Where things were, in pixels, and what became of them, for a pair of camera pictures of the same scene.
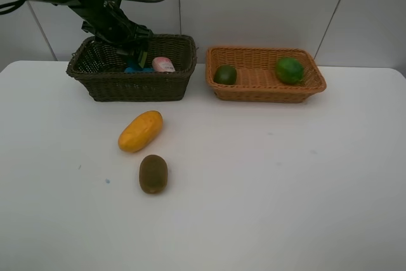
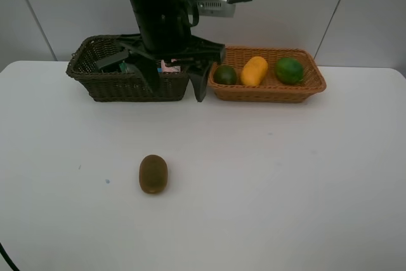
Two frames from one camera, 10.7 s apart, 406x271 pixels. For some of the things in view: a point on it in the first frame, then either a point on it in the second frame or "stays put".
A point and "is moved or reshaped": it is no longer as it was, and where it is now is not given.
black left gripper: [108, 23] to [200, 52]
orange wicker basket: [257, 80] stays put
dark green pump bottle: [136, 58] is moved or reshaped
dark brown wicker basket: [99, 70] stays put
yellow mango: [141, 131] to [254, 72]
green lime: [289, 70] stays put
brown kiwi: [153, 174] stays put
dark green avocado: [225, 75] stays put
